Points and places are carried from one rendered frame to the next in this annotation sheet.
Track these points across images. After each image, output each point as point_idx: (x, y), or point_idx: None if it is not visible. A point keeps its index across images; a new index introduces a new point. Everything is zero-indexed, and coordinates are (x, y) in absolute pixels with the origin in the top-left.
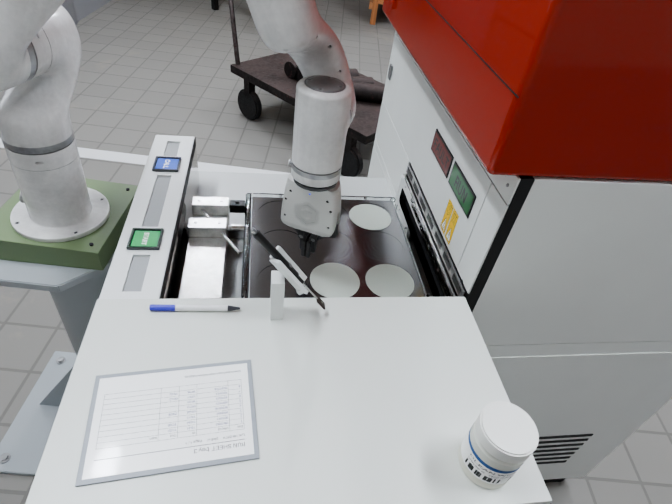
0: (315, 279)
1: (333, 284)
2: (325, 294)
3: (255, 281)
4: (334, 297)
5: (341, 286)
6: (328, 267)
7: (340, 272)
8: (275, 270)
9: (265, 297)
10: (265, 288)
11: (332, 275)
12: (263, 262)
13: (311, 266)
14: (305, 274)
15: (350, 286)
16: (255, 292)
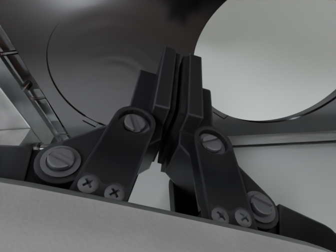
0: (210, 68)
1: (263, 79)
2: (234, 111)
3: (52, 87)
4: (256, 117)
5: (286, 83)
6: (263, 6)
7: (303, 26)
8: (84, 41)
9: (96, 125)
10: (85, 103)
11: (269, 44)
12: (32, 11)
13: (198, 8)
14: (179, 47)
15: (316, 81)
16: (69, 116)
